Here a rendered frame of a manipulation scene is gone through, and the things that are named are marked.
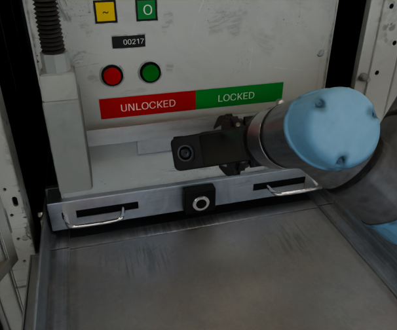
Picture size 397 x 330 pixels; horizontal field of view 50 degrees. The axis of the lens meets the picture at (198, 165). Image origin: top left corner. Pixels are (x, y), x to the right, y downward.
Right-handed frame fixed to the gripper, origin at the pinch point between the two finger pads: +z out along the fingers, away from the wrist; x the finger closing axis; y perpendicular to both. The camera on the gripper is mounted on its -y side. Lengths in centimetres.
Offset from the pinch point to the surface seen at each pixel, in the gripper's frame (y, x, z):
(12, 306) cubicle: -37.6, -23.9, 16.4
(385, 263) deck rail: 25.4, -23.2, -6.4
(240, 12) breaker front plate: 6.0, 20.5, -5.2
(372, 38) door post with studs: 28.0, 14.5, -6.9
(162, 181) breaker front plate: -7.6, -4.7, 9.6
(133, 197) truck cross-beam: -13.4, -6.9, 9.6
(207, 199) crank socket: -0.2, -9.2, 7.5
